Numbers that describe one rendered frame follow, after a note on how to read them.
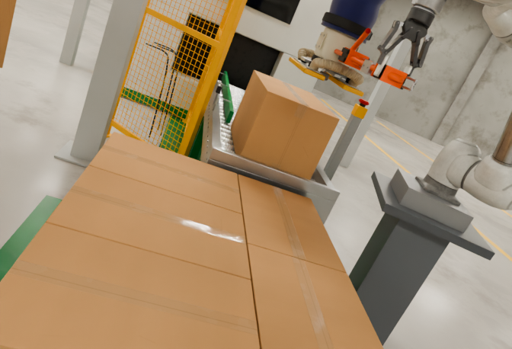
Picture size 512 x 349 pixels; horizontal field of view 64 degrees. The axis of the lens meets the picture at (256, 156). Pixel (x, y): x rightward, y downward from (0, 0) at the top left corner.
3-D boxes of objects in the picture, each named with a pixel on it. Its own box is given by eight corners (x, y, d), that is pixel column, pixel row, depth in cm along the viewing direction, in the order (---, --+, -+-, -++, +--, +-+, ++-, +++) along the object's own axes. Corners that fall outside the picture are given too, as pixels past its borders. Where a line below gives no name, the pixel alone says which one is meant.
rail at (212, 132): (206, 88, 418) (212, 70, 412) (211, 90, 419) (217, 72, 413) (197, 181, 204) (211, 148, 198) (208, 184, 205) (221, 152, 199)
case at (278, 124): (230, 127, 262) (254, 69, 250) (286, 148, 272) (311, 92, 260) (236, 163, 207) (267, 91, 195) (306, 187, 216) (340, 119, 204)
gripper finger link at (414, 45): (411, 30, 127) (416, 30, 127) (408, 66, 131) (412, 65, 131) (417, 30, 123) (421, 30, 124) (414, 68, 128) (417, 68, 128)
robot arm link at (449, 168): (436, 174, 203) (460, 136, 197) (468, 194, 190) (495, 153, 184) (420, 171, 193) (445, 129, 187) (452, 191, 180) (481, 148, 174)
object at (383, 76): (369, 75, 133) (377, 60, 131) (388, 83, 134) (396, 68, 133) (379, 80, 125) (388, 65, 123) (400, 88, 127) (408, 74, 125)
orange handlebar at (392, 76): (313, 45, 209) (316, 38, 208) (363, 67, 216) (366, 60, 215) (386, 81, 123) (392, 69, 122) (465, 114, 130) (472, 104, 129)
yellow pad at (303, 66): (288, 60, 201) (292, 50, 199) (305, 68, 203) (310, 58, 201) (302, 72, 169) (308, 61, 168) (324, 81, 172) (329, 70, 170)
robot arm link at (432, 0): (414, -15, 125) (404, 4, 127) (428, -15, 116) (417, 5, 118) (438, -2, 127) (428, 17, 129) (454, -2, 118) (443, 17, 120)
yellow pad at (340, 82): (321, 74, 205) (326, 65, 204) (339, 81, 207) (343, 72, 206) (342, 88, 174) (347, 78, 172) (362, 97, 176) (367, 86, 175)
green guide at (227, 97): (214, 75, 414) (217, 67, 411) (224, 79, 416) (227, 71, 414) (214, 118, 266) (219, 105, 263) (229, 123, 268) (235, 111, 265)
